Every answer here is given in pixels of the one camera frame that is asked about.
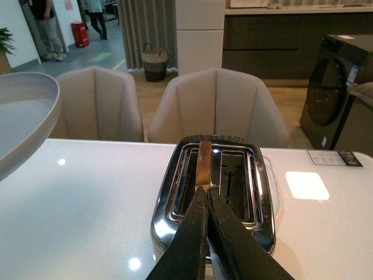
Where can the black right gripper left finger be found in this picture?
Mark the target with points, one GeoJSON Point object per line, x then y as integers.
{"type": "Point", "coordinates": [185, 258]}

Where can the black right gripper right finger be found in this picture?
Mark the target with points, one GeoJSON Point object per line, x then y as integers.
{"type": "Point", "coordinates": [234, 251]}

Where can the slice of brown bread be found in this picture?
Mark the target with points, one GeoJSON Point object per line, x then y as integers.
{"type": "Point", "coordinates": [204, 165]}

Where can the grey round plate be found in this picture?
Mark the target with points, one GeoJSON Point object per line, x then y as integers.
{"type": "Point", "coordinates": [30, 108]}

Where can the silver two-slot toaster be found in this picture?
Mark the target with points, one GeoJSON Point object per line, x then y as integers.
{"type": "Point", "coordinates": [238, 173]}

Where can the black white label card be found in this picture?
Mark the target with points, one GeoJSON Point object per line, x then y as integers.
{"type": "Point", "coordinates": [334, 158]}

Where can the beige chair on right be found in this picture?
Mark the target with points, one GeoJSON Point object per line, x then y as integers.
{"type": "Point", "coordinates": [219, 102]}

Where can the beige chair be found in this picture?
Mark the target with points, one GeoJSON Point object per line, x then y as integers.
{"type": "Point", "coordinates": [98, 104]}
{"type": "Point", "coordinates": [219, 102]}

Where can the dark front-load washing machine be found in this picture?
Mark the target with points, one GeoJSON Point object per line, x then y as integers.
{"type": "Point", "coordinates": [342, 61]}

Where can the beige chair on left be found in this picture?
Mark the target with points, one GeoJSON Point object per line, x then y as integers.
{"type": "Point", "coordinates": [98, 104]}

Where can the woven laundry basket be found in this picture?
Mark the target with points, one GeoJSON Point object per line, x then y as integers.
{"type": "Point", "coordinates": [155, 61]}

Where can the dark kitchen counter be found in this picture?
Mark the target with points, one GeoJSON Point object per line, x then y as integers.
{"type": "Point", "coordinates": [284, 43]}

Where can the white tall cabinet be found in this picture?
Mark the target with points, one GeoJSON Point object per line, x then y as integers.
{"type": "Point", "coordinates": [199, 32]}

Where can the grey curtain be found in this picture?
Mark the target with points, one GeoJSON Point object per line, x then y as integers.
{"type": "Point", "coordinates": [151, 22]}

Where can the white microwave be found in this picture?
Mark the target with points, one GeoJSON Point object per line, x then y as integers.
{"type": "Point", "coordinates": [248, 3]}

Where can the red bin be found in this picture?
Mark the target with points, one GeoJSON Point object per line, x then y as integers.
{"type": "Point", "coordinates": [80, 34]}

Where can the person in white shirt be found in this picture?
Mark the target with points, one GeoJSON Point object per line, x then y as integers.
{"type": "Point", "coordinates": [95, 9]}

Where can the green potted plant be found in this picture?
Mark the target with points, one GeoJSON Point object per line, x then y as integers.
{"type": "Point", "coordinates": [6, 48]}

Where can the person in dark clothes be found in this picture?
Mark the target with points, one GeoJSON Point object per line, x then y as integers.
{"type": "Point", "coordinates": [45, 20]}

